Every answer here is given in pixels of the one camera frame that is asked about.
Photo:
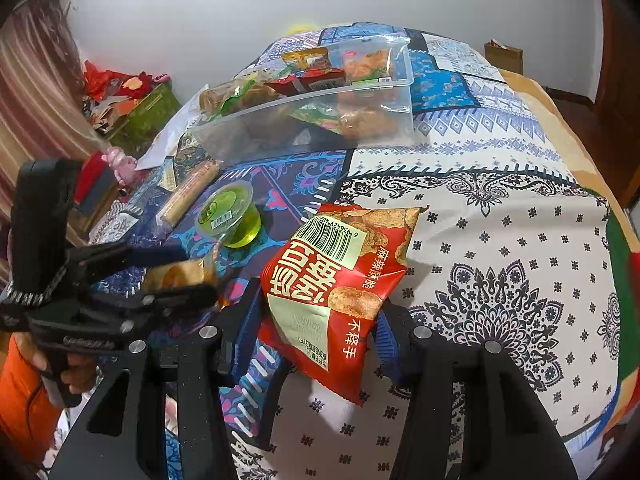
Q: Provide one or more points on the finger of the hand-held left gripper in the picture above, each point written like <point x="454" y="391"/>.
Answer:
<point x="165" y="300"/>
<point x="115" y="257"/>

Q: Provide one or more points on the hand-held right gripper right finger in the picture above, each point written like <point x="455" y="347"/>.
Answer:
<point x="385" y="345"/>

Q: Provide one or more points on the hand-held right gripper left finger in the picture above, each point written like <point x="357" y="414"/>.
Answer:
<point x="247" y="320"/>

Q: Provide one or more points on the yellow cake packet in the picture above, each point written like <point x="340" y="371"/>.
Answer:
<point x="175" y="275"/>

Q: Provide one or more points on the red chip packet green label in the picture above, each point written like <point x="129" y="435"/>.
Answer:
<point x="320" y="280"/>

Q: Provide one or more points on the clear plastic container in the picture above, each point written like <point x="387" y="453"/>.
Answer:
<point x="280" y="135"/>

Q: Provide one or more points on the clear bag of brown snacks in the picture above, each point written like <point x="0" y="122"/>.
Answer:
<point x="220" y="97"/>

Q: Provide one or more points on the red cartoon snack packet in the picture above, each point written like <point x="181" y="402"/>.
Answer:
<point x="312" y="80"/>

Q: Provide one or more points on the yellow green snack packet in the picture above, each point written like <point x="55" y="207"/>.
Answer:
<point x="305" y="57"/>

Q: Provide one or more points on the fried snack packet green label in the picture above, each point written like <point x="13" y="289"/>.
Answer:
<point x="370" y="67"/>

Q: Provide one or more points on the person's left forearm orange sleeve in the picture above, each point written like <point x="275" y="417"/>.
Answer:
<point x="20" y="400"/>

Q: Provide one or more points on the person's left hand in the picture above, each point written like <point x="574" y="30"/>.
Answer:
<point x="82" y="372"/>

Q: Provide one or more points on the red box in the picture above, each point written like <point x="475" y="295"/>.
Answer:
<point x="95" y="172"/>

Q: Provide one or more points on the pink plush toy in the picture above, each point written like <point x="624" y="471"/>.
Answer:
<point x="120" y="162"/>

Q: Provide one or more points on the long biscuit packet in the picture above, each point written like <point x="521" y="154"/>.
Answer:
<point x="187" y="192"/>

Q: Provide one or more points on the green jelly cup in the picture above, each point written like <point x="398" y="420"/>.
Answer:
<point x="225" y="210"/>

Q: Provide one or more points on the green box with clutter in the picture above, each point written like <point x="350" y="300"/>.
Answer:
<point x="145" y="112"/>

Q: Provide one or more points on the patterned printed blanket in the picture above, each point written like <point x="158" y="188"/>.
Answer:
<point x="475" y="210"/>

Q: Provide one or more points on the striped brown curtain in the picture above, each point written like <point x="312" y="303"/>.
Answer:
<point x="35" y="85"/>

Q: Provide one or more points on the multicoloured bed sheet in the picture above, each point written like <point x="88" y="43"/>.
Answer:
<point x="590" y="170"/>

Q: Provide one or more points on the small cardboard box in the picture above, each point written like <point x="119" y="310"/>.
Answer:
<point x="502" y="55"/>

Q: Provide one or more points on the brown wooden door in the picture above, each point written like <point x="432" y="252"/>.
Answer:
<point x="622" y="90"/>

